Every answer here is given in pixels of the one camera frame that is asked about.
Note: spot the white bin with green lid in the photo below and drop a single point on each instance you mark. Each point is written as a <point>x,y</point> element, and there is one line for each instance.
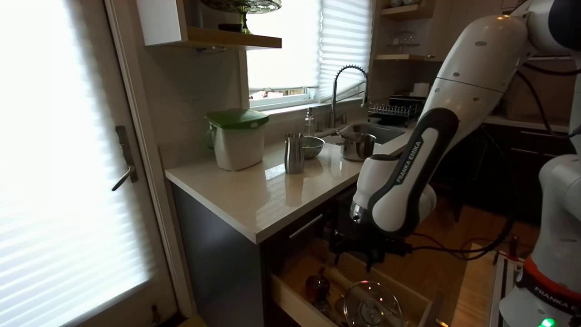
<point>237,141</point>

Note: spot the dark base cabinet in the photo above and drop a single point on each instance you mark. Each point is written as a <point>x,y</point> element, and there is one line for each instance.
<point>499,168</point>

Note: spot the small glass stand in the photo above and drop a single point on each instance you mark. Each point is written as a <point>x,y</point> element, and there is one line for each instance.
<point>404,40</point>

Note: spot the black dish rack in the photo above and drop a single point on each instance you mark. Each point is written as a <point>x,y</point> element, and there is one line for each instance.
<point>395,109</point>

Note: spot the wooden drawer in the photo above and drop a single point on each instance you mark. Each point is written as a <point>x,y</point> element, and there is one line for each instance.
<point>295,295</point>

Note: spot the steel spring tap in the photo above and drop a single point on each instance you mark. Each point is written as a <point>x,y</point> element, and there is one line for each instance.
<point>334,100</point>

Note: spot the steel cup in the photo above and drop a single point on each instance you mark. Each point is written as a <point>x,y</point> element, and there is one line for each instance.
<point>294,154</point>

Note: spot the door with white blind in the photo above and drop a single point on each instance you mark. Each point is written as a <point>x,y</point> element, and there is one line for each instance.
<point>68,159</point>

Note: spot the dark red bottle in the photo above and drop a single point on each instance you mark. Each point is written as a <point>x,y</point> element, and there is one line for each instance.
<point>317,285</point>

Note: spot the steel pot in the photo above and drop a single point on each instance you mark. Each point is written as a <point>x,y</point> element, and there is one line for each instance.
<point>358,146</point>

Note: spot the window with white blinds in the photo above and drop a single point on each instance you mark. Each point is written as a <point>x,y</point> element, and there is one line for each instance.
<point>290,50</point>

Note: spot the green bowl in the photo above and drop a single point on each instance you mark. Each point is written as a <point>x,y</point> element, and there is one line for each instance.
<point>313,146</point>

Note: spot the glass cake stand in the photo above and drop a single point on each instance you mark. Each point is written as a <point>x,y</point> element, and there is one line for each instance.
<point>245,9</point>

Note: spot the wooden rolling pin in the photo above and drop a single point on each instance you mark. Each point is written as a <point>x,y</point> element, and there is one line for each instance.
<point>340,279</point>

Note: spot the white roll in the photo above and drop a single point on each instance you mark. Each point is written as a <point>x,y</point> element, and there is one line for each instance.
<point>421,90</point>

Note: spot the sink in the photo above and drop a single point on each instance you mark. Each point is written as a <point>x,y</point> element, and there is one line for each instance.
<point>386,131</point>

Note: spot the glass lid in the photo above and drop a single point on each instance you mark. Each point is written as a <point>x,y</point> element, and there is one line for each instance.
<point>372,306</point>

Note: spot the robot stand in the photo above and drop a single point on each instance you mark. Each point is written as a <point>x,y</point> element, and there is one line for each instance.
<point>504,290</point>

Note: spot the wooden wall shelf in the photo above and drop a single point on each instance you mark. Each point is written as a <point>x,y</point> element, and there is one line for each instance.
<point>218,37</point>

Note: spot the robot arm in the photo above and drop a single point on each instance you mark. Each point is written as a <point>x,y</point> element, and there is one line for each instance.
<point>472,77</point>

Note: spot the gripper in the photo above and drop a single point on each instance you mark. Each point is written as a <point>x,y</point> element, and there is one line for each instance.
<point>363,240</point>

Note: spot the clear soap dispenser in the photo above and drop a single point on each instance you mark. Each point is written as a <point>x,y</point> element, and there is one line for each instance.
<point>309,122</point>

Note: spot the wooden corner shelves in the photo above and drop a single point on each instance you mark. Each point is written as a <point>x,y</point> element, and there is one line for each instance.
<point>406,32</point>

